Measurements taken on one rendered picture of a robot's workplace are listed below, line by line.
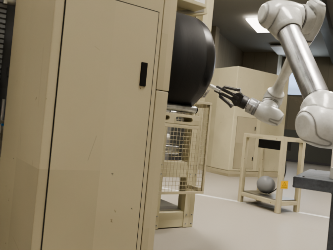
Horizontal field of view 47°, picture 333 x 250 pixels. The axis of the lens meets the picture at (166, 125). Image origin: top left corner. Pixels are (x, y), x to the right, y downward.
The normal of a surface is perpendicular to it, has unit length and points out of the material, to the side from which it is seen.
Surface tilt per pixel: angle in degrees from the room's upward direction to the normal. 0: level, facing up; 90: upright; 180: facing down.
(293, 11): 61
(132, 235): 90
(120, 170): 90
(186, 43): 79
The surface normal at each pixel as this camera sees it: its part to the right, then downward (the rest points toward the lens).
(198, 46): 0.55, -0.15
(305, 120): -0.95, 0.09
